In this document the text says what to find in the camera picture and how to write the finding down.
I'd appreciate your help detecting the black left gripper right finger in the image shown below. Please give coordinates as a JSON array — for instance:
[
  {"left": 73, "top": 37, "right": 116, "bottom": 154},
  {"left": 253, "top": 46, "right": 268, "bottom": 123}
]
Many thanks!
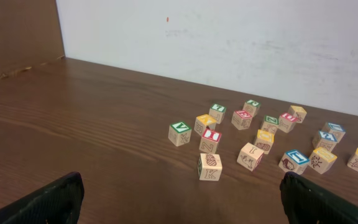
[{"left": 280, "top": 172, "right": 358, "bottom": 224}]

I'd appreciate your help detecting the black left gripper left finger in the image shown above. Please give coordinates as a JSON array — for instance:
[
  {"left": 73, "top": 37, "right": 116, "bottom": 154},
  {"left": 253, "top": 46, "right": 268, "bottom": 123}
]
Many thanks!
[{"left": 0, "top": 172, "right": 85, "bottom": 224}]

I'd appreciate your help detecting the blue 2 block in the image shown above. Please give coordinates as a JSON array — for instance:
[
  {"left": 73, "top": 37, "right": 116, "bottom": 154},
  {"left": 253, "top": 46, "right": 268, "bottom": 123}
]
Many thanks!
[{"left": 312, "top": 130, "right": 337, "bottom": 152}]

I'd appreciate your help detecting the red I block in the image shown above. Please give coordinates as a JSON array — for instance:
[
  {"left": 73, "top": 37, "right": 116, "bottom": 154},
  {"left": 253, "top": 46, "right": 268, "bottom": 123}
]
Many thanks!
[{"left": 199, "top": 129, "right": 222, "bottom": 154}]

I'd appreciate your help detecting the blue T block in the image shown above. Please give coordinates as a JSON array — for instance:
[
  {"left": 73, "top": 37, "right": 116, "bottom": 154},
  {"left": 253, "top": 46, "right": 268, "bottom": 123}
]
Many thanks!
[{"left": 278, "top": 149, "right": 310, "bottom": 175}]

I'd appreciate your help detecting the yellow ladybug block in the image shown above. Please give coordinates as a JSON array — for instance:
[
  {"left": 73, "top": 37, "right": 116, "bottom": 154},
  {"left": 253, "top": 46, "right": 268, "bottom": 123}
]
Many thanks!
[{"left": 308, "top": 147, "right": 337, "bottom": 174}]

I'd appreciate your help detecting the plain I wooden block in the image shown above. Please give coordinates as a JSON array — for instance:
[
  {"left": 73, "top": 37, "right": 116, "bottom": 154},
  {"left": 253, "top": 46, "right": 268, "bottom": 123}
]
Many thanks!
[{"left": 237, "top": 142, "right": 264, "bottom": 171}]

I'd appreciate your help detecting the yellow O block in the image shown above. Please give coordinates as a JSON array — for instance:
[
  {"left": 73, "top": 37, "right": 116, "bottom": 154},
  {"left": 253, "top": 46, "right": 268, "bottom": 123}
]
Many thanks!
[{"left": 254, "top": 129, "right": 275, "bottom": 154}]

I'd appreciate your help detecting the blue 1 block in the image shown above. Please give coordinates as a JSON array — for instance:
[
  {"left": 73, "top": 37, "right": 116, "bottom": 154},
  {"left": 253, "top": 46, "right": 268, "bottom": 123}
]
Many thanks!
[{"left": 322, "top": 122, "right": 346, "bottom": 142}]

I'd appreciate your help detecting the red U block left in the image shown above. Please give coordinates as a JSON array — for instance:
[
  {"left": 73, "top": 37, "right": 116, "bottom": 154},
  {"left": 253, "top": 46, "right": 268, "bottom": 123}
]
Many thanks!
[{"left": 278, "top": 113, "right": 298, "bottom": 133}]

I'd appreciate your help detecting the green Z block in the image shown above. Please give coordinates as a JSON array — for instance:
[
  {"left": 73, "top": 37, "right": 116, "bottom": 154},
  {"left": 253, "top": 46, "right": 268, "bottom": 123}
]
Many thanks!
[{"left": 260, "top": 115, "right": 279, "bottom": 134}]

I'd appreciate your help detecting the yellow block top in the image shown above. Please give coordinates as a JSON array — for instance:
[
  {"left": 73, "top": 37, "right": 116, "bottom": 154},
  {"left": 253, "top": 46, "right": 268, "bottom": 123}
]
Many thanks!
[{"left": 288, "top": 105, "right": 307, "bottom": 123}]

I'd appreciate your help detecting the pineapple K wooden block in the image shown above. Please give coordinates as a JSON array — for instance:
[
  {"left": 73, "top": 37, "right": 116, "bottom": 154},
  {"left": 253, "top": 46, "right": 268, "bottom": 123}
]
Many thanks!
[{"left": 198, "top": 153, "right": 223, "bottom": 181}]

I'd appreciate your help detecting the red E block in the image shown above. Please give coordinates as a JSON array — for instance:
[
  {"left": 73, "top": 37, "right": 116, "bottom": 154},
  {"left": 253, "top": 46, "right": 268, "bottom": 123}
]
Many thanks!
[{"left": 231, "top": 110, "right": 253, "bottom": 130}]

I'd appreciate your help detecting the green J block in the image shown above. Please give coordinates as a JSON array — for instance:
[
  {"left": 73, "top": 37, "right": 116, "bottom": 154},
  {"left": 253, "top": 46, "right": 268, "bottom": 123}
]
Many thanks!
[{"left": 243, "top": 100, "right": 261, "bottom": 116}]

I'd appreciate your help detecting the green 7 block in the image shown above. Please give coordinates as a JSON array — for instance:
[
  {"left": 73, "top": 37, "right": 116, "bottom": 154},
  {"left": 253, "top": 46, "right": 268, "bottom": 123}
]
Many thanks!
[{"left": 209, "top": 103, "right": 226, "bottom": 124}]

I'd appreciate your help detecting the yellow X block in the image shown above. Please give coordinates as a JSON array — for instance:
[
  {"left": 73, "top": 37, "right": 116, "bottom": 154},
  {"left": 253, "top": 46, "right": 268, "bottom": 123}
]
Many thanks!
[{"left": 194, "top": 114, "right": 217, "bottom": 136}]

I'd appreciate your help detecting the green V block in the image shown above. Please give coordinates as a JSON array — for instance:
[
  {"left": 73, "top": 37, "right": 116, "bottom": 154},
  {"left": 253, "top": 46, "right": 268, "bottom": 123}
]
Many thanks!
[{"left": 168, "top": 121, "right": 192, "bottom": 147}]

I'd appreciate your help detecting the cardboard panel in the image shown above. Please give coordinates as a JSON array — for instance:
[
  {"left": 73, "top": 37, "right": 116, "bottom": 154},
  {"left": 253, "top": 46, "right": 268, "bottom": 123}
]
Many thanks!
[{"left": 0, "top": 0, "right": 65, "bottom": 79}]

